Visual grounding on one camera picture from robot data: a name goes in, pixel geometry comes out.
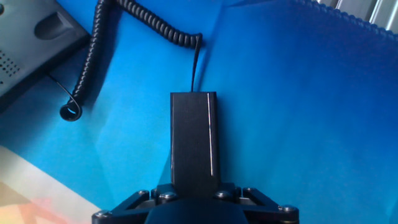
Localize black telephone handset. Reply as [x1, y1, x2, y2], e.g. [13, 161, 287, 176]
[169, 91, 223, 196]

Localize blue printed tablecloth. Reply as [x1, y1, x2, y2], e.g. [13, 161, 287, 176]
[0, 0, 398, 224]

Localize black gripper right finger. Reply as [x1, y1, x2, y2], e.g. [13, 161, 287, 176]
[213, 182, 300, 224]

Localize black phone cord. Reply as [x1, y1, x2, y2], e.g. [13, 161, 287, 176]
[59, 0, 204, 123]

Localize black telephone base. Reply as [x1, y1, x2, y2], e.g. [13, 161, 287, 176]
[0, 0, 91, 113]

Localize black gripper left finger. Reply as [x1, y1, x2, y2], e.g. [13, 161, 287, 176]
[91, 183, 180, 224]

